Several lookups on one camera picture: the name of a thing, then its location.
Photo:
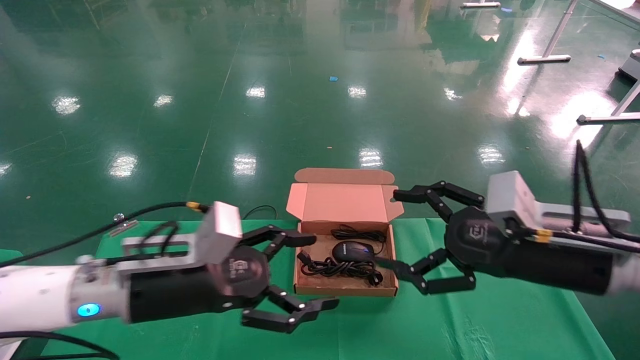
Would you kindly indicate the open brown cardboard box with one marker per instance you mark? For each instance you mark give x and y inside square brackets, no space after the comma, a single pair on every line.
[345,205]

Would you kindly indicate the green pad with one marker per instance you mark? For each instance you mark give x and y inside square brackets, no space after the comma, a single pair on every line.
[9,255]

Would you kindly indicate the white table leg frame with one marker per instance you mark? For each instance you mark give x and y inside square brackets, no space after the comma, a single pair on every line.
[544,59]
[610,118]

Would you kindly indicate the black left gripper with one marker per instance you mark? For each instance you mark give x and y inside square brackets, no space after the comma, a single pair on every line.
[180,295]

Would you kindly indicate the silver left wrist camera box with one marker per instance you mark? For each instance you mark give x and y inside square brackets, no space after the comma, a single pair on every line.
[220,232]

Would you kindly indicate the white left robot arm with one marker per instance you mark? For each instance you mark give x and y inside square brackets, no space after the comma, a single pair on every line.
[40,297]

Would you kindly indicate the metal table clip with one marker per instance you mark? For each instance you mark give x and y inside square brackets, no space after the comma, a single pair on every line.
[120,230]

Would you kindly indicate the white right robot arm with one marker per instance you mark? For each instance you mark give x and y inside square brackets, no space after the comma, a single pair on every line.
[627,277]

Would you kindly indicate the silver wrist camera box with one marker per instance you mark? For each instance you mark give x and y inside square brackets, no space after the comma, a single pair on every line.
[220,232]
[515,200]

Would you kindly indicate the grey machine base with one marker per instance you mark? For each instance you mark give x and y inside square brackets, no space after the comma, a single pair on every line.
[631,67]

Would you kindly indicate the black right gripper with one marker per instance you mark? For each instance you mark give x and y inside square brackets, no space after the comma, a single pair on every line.
[530,260]

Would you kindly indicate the white table foot bar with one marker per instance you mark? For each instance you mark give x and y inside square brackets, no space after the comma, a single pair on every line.
[480,5]

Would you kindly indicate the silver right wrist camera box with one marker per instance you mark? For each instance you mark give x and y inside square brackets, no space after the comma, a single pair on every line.
[515,200]

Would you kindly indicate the green table cloth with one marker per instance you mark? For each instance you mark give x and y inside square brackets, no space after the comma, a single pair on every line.
[450,325]

